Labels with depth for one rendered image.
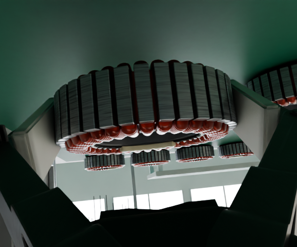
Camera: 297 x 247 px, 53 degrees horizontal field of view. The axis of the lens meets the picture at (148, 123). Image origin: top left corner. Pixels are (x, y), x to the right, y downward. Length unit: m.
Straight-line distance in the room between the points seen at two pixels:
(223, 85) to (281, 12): 0.07
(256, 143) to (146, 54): 0.11
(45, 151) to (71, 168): 6.54
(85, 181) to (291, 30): 6.48
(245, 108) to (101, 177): 6.48
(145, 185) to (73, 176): 1.57
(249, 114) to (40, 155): 0.11
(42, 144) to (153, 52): 0.11
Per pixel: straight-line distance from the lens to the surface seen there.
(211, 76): 0.16
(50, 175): 0.74
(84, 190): 6.65
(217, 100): 0.16
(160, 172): 3.15
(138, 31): 0.20
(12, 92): 0.31
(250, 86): 0.32
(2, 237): 0.50
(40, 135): 0.16
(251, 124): 0.16
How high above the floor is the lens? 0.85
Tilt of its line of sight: 12 degrees down
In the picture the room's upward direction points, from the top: 174 degrees clockwise
